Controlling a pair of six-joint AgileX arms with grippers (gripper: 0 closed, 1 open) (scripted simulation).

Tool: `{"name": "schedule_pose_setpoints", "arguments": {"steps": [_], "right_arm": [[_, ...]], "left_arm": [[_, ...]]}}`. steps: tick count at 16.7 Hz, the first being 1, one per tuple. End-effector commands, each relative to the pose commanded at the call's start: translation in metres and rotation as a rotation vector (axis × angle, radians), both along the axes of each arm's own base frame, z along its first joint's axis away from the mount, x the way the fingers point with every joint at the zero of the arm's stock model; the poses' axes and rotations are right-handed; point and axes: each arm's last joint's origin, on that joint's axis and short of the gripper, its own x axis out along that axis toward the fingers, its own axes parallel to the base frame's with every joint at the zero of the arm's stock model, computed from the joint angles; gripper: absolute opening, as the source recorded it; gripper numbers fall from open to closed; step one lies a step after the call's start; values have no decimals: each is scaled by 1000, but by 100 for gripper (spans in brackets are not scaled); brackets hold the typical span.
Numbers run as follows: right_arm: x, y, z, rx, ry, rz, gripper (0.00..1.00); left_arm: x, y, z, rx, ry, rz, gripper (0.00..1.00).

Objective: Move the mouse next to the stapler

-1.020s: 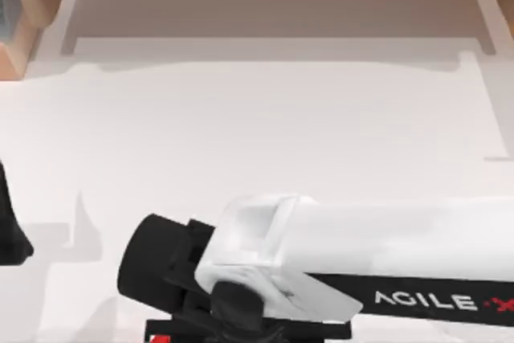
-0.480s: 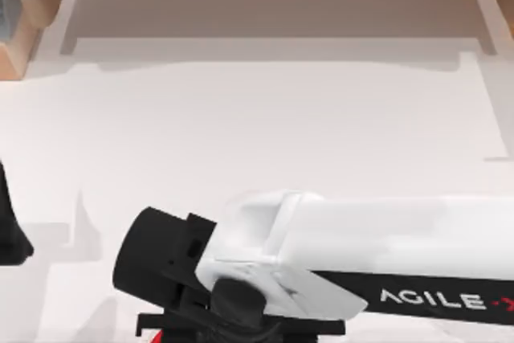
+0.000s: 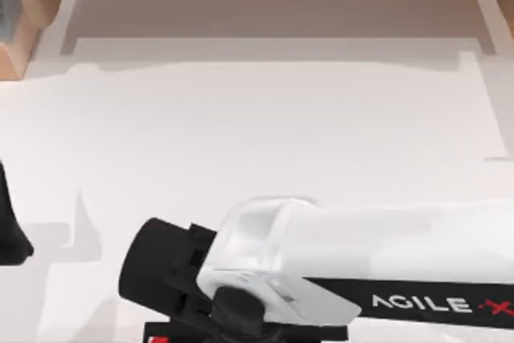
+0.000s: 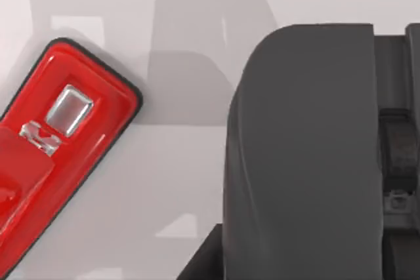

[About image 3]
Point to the wooden cabinet with grey inside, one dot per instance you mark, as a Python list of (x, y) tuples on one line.
[(28, 17)]

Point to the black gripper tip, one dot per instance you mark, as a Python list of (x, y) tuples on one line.
[(11, 230)]

